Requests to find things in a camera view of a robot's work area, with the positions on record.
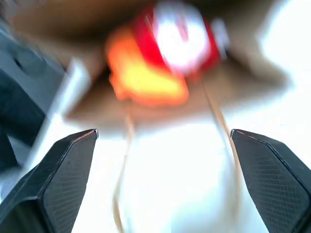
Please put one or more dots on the brown cardboard box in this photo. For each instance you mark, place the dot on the brown cardboard box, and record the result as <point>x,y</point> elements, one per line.
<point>73,36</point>

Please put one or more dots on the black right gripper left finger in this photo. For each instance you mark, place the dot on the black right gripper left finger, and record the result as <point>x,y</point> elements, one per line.
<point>60,184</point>

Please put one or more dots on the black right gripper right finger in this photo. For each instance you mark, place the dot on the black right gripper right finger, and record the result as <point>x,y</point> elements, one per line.
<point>269,184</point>

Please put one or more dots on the dark grey machine housing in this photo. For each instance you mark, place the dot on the dark grey machine housing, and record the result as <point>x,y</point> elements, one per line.
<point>22,97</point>

